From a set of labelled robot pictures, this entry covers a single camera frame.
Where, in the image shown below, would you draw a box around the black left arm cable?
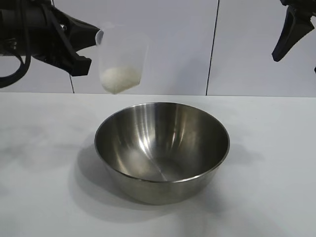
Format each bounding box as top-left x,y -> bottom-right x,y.
0,4 -> 33,89

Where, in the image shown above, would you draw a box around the clear plastic measuring cup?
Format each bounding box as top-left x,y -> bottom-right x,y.
95,23 -> 151,95

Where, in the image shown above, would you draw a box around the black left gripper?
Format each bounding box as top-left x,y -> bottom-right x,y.
0,0 -> 102,78

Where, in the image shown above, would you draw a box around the white rice grains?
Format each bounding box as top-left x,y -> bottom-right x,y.
99,66 -> 143,95

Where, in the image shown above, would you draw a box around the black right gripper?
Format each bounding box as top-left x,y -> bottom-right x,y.
271,0 -> 316,74

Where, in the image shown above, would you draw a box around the stainless steel mixing bowl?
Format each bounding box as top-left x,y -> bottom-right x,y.
93,101 -> 232,205

